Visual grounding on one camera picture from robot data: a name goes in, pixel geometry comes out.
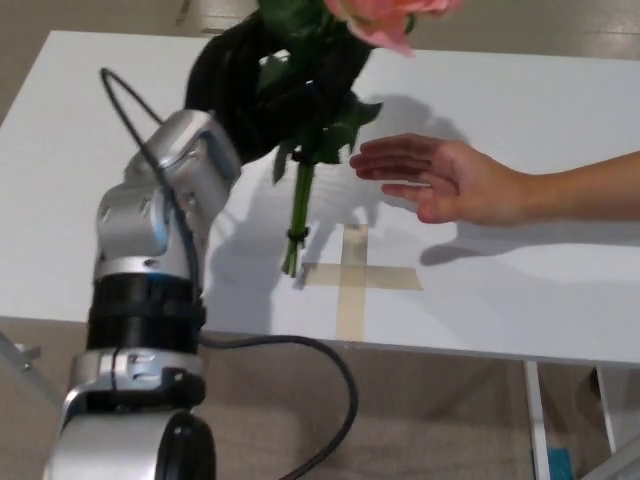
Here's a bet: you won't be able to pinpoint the grey metal frame with bolt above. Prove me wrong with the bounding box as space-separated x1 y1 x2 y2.
0 329 71 421

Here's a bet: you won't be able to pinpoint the bare human forearm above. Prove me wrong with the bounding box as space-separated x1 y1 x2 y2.
519 149 640 224

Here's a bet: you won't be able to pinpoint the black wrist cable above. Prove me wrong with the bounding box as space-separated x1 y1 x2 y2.
99 67 360 480

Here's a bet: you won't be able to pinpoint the white straight table leg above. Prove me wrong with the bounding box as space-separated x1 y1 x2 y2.
523 360 551 480
593 367 617 456

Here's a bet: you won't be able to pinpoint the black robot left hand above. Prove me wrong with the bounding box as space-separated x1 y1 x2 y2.
184 14 374 164

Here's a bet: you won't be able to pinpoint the long beige masking tape strip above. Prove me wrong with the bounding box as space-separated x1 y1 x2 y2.
334 223 370 342

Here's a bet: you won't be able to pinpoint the pink rose bouquet green stems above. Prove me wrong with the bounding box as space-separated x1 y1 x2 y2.
254 0 466 279

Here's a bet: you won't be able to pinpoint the bare human hand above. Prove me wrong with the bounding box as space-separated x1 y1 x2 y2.
349 133 531 226

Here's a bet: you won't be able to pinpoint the short beige masking tape strip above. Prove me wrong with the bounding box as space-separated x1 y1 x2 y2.
303 262 425 292

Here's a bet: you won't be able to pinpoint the blue floor object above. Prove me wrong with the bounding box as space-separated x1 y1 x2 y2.
547 447 571 480

